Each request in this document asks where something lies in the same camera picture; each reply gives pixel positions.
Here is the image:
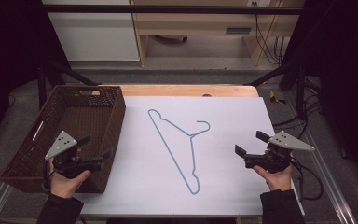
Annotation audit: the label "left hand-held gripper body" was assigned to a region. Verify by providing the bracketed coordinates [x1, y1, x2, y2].
[44, 130, 104, 180]

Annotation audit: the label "dark curtain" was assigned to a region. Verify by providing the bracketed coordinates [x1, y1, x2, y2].
[0, 0, 71, 153]
[281, 0, 358, 183]

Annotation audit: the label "person's right hand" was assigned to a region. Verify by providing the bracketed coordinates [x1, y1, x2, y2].
[253, 164, 295, 192]

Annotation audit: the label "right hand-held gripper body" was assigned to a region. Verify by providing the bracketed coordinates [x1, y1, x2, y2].
[243, 130, 316, 175]

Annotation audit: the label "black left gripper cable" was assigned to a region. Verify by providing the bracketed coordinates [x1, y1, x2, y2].
[41, 160, 54, 195]

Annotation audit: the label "white table sheet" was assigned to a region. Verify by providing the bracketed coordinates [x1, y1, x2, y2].
[74, 95, 306, 217]

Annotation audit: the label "wooden table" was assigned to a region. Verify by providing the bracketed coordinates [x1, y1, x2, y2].
[100, 84, 260, 98]

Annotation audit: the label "light wooden desk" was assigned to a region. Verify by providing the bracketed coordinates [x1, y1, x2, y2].
[130, 0, 306, 67]

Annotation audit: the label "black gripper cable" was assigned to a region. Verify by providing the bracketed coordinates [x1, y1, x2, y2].
[290, 157, 324, 202]
[41, 160, 54, 195]

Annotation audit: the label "black horizontal frame bar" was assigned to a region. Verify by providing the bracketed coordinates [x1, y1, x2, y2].
[42, 4, 306, 16]

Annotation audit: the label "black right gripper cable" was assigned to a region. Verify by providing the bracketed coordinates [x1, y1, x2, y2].
[290, 157, 324, 202]

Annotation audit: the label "bundle of black wall cables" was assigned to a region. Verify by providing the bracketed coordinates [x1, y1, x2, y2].
[251, 1, 287, 66]

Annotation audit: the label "yellow and black tool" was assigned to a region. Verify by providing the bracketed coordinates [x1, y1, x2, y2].
[268, 91, 287, 105]

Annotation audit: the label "person's left hand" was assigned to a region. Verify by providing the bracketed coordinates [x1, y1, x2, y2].
[49, 169, 92, 200]

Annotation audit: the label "white cabinet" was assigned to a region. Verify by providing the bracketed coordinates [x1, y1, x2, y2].
[42, 0, 141, 63]

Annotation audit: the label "blue wire clothes hanger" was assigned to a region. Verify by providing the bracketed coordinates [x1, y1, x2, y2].
[147, 108, 212, 196]

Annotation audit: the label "brown woven basket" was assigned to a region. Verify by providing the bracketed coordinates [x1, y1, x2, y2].
[0, 85, 127, 195]

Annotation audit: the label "black floor cables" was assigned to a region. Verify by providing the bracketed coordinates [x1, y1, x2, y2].
[271, 76, 349, 160]

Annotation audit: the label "black metal stand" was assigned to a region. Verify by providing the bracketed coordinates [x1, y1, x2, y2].
[245, 59, 308, 117]
[36, 59, 102, 110]

